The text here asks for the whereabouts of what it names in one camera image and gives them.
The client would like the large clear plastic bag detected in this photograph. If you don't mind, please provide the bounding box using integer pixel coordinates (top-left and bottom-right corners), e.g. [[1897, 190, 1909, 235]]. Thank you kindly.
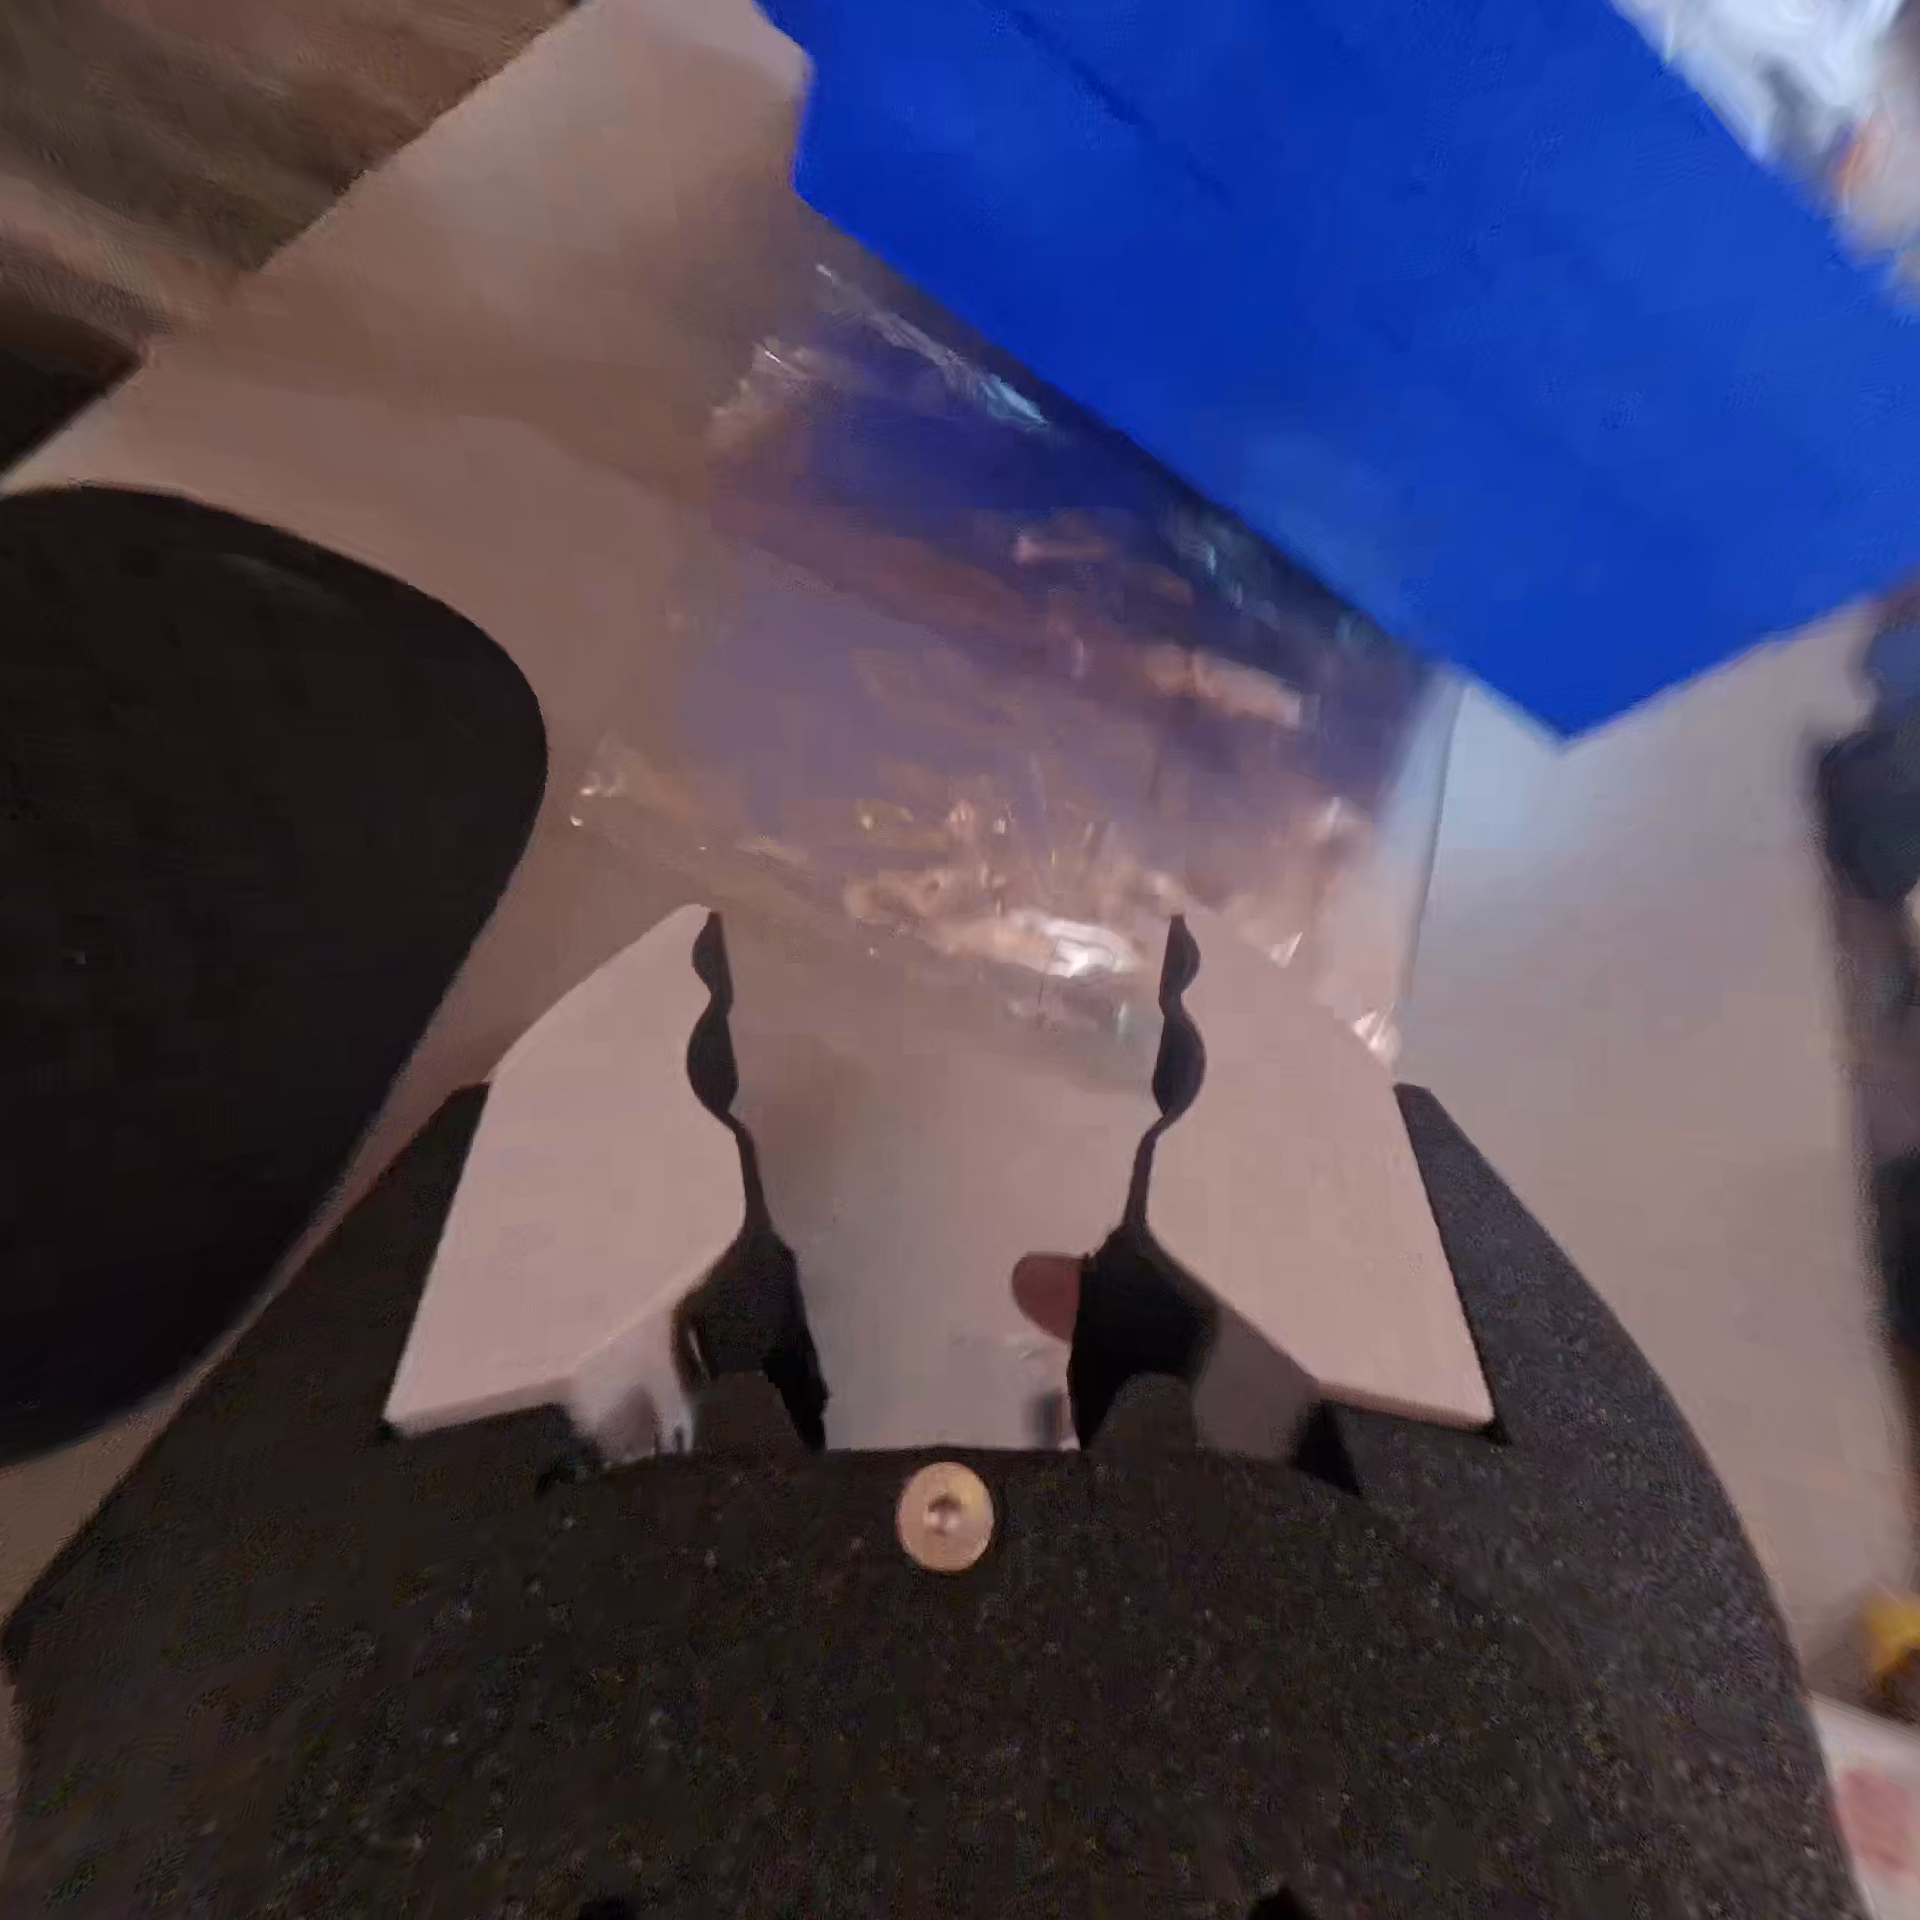
[[571, 249, 1465, 1098]]

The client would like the blue plastic bin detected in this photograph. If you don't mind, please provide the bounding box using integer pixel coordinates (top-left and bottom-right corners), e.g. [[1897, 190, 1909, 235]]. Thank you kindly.
[[756, 0, 1920, 741]]

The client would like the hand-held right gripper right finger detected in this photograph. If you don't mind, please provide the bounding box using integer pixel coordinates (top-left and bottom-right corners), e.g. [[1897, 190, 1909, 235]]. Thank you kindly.
[[1066, 913, 1499, 1455]]

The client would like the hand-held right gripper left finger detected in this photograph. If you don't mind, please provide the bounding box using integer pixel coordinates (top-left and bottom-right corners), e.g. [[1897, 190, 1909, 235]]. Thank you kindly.
[[380, 907, 828, 1454]]

